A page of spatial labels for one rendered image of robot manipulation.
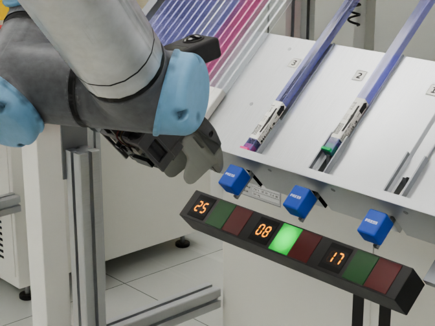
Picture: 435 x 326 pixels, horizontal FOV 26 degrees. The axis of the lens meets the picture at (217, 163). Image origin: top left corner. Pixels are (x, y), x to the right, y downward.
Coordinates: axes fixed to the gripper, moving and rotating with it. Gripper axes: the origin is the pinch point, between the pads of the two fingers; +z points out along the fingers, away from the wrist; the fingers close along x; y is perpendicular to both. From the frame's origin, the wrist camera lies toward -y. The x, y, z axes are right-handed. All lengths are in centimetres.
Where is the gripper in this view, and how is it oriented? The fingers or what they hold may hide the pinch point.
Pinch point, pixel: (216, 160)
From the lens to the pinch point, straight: 113.7
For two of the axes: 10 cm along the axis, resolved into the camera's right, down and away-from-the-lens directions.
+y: -5.5, 7.9, -2.8
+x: 6.7, 2.2, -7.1
